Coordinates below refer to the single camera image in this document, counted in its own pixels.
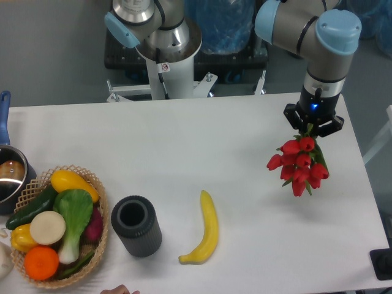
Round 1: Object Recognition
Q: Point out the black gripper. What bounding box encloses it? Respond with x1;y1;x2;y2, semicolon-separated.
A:
284;86;344;137

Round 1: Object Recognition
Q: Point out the red tulip bouquet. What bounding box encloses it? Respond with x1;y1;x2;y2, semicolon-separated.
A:
266;124;330;197

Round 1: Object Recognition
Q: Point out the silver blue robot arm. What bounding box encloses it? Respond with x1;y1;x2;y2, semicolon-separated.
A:
104;1;361;137

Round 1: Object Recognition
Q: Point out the person's hand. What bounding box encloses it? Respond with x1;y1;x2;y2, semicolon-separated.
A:
100;284;140;294

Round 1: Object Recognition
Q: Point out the blue plastic bag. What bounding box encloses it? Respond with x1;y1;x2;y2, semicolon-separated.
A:
184;0;255;56

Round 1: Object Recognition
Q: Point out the black device at edge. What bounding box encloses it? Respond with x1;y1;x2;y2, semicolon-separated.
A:
369;248;391;281

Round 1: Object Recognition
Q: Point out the yellow banana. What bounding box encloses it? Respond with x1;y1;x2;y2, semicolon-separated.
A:
178;190;219;265

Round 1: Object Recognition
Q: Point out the dark grey ribbed vase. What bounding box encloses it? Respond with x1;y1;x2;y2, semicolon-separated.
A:
111;195;162;258

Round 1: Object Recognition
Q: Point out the purple sweet potato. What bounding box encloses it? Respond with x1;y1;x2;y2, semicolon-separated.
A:
84;206;103;242

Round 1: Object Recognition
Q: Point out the green bok choy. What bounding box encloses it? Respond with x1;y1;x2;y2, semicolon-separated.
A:
53;189;93;265

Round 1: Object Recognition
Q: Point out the yellow squash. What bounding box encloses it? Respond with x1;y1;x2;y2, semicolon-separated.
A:
50;170;99;203

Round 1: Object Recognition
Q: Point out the green cucumber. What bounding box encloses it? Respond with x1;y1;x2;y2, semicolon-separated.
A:
6;184;58;230

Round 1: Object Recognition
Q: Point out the white round radish slice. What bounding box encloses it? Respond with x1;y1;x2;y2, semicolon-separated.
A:
29;211;66;245

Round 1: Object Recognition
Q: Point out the green chili pepper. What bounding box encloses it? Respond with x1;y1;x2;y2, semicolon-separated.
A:
57;251;95;280

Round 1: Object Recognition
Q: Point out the woven wicker basket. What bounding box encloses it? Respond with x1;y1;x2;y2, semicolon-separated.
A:
11;165;108;289

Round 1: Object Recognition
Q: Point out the orange fruit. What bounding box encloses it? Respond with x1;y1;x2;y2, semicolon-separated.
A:
24;246;59;281

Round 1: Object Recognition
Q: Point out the yellow bell pepper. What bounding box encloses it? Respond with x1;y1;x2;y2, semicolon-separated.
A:
10;224;39;253

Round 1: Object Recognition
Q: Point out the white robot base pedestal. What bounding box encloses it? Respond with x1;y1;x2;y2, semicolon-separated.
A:
105;13;217;100

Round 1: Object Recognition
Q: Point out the blue handled saucepan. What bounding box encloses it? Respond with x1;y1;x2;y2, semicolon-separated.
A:
1;91;37;216

